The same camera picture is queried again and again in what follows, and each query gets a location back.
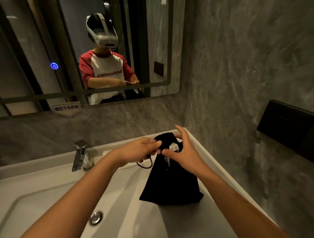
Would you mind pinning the person's left thumb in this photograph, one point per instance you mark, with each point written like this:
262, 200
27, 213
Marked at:
153, 150

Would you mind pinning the person's left forearm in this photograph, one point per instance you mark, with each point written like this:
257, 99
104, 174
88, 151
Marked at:
76, 196

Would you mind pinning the wall mirror with dark frame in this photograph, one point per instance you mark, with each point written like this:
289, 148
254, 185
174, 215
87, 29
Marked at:
36, 36

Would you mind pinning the person's right thumb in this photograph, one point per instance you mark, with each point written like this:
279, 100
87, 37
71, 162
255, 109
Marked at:
170, 152

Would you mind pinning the chrome faucet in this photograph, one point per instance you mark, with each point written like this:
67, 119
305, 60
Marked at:
79, 154

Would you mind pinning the person's left hand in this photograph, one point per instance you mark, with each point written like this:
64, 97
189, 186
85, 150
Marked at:
132, 152

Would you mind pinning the person's right forearm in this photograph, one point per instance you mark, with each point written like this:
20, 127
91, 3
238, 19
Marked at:
235, 208

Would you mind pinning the person's right hand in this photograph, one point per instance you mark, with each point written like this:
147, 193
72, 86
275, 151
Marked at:
189, 157

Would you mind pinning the white label sticker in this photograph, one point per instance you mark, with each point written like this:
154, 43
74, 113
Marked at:
66, 108

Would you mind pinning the blue lit touch button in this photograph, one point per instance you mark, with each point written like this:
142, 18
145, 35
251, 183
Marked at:
54, 66

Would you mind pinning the white ceramic sink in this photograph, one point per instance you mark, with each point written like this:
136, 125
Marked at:
36, 193

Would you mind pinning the white charger plug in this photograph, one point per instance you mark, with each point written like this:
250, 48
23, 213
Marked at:
174, 147

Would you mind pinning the black wall-mounted box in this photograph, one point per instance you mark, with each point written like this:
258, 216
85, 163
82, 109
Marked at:
287, 127

